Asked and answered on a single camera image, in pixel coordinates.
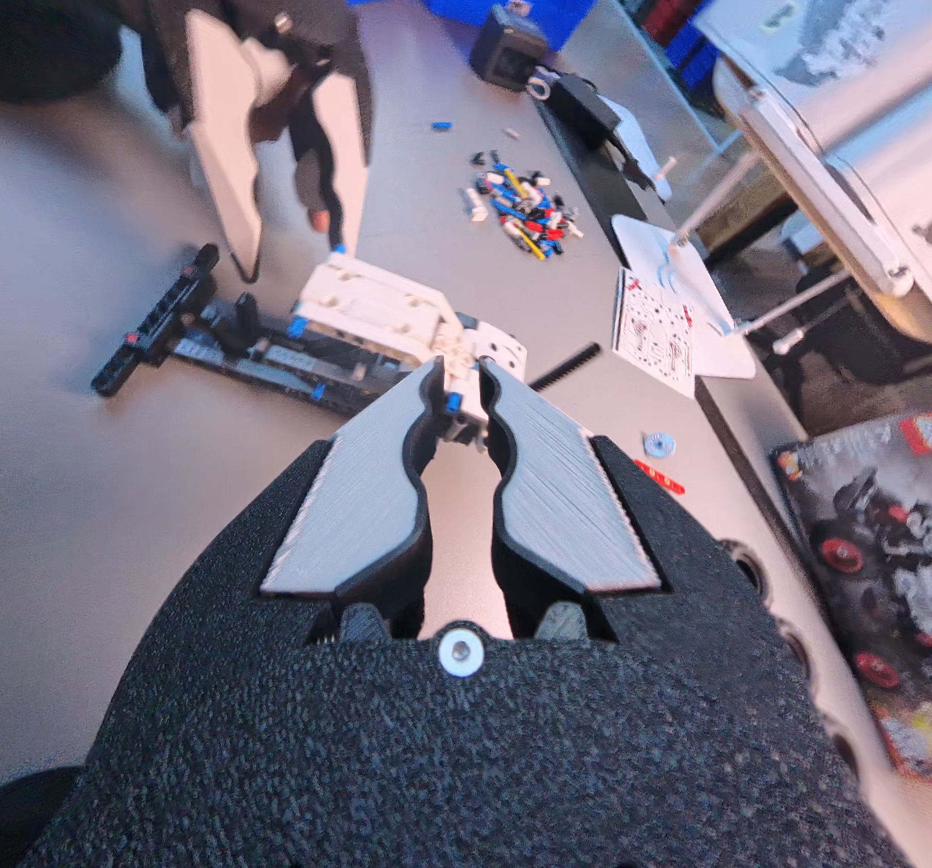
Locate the sticker sheet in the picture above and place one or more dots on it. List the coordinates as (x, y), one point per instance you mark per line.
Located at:
(656, 329)

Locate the small black box device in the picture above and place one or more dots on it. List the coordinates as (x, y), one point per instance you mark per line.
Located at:
(507, 50)

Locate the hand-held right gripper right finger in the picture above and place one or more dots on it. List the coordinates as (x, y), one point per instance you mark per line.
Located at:
(575, 519)

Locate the pile of small brick pieces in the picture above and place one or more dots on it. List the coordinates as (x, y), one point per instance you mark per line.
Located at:
(524, 210)

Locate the black toy set box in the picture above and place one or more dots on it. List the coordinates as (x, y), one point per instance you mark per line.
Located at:
(867, 577)

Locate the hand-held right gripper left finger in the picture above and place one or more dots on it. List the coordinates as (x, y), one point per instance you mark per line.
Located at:
(350, 519)

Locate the toy brick model car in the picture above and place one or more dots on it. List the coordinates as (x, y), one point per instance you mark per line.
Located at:
(364, 315)

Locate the black power brick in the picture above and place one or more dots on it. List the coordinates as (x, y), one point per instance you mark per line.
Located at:
(590, 118)

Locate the book stand with white base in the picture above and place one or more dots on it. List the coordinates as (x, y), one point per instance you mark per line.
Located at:
(670, 286)

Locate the red brick beam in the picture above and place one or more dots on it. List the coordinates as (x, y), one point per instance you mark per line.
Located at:
(660, 478)

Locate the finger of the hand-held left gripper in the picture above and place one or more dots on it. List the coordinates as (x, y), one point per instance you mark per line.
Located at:
(226, 140)
(350, 155)

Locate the round grey disc piece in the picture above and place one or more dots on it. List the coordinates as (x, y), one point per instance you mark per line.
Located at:
(658, 444)

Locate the person's left forearm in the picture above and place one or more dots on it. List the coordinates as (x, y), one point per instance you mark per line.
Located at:
(58, 9)

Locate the person's left hand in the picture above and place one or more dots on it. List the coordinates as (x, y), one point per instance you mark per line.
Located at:
(318, 220)

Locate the instruction booklet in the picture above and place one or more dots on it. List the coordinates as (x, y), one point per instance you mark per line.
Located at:
(845, 53)

